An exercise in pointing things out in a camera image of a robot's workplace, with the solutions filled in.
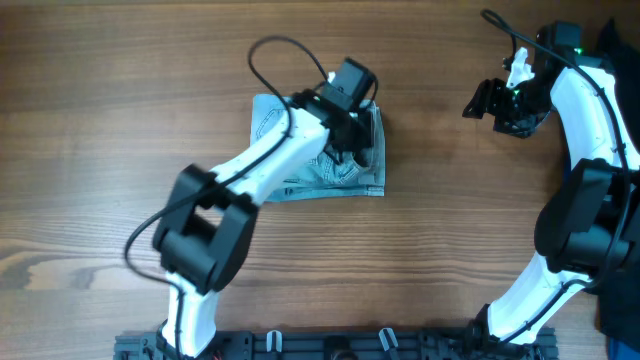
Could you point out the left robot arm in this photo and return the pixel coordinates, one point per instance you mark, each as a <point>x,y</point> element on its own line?
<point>204,237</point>

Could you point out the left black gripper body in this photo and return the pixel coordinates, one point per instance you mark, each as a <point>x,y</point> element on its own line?
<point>360,132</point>

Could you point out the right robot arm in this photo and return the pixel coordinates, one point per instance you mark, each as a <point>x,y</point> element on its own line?
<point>516,318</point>

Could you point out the light blue denim shorts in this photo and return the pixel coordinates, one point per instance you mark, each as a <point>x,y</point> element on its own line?
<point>329,174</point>

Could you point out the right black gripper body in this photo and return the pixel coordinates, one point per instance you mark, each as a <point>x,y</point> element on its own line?
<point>521,99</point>

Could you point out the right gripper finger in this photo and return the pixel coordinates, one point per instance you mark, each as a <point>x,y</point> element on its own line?
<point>478,106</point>
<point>522,129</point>

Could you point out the black garment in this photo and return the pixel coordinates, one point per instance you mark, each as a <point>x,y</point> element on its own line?
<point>602,132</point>

